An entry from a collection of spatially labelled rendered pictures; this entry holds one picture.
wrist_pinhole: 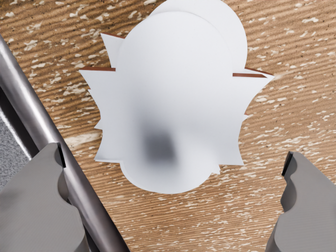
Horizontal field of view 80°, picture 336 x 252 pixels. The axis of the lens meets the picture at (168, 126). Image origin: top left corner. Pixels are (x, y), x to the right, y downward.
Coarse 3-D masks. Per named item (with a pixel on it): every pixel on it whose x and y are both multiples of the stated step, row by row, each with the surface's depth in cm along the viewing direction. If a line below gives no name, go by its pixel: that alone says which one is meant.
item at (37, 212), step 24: (48, 144) 11; (24, 168) 9; (48, 168) 9; (0, 192) 8; (24, 192) 8; (48, 192) 8; (0, 216) 7; (24, 216) 7; (48, 216) 7; (72, 216) 7; (0, 240) 6; (24, 240) 6; (48, 240) 6; (72, 240) 6
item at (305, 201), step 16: (288, 160) 11; (304, 160) 10; (288, 176) 11; (304, 176) 9; (320, 176) 9; (288, 192) 9; (304, 192) 8; (320, 192) 8; (288, 208) 9; (304, 208) 8; (320, 208) 8; (288, 224) 7; (304, 224) 7; (320, 224) 7; (272, 240) 7; (288, 240) 7; (304, 240) 7; (320, 240) 7
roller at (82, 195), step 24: (0, 48) 18; (0, 72) 19; (24, 96) 20; (24, 120) 22; (48, 120) 22; (72, 168) 25; (72, 192) 26; (96, 216) 29; (96, 240) 31; (120, 240) 34
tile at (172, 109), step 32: (160, 32) 12; (192, 32) 11; (128, 64) 12; (160, 64) 12; (192, 64) 12; (224, 64) 12; (96, 96) 13; (128, 96) 13; (160, 96) 13; (192, 96) 13; (224, 96) 13; (128, 128) 14; (160, 128) 14; (192, 128) 14; (224, 128) 14; (128, 160) 16; (160, 160) 16; (192, 160) 16; (224, 160) 16; (160, 192) 18
